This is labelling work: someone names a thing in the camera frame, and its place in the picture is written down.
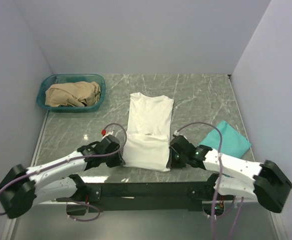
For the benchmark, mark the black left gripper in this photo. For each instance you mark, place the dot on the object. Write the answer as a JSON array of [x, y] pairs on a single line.
[[119, 160]]

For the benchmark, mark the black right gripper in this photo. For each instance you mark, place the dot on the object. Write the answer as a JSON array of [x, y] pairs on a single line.
[[171, 163]]

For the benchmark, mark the white printed t-shirt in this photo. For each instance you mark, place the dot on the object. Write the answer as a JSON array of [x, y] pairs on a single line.
[[148, 132]]

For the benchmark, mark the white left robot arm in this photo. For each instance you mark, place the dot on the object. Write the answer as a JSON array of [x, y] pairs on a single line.
[[22, 188]]

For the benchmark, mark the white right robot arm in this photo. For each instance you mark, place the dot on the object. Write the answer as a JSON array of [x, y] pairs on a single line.
[[264, 182]]

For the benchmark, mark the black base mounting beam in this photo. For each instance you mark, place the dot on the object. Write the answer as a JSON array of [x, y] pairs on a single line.
[[146, 196]]

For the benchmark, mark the folded teal t-shirt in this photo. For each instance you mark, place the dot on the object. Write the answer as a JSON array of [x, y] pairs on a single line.
[[233, 143]]

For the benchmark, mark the beige t-shirt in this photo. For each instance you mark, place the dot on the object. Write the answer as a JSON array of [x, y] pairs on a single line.
[[78, 94]]

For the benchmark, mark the teal plastic basket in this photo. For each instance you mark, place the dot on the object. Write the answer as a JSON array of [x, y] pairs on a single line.
[[71, 78]]

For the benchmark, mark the aluminium rail frame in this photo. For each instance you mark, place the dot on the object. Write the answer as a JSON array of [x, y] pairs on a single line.
[[275, 217]]

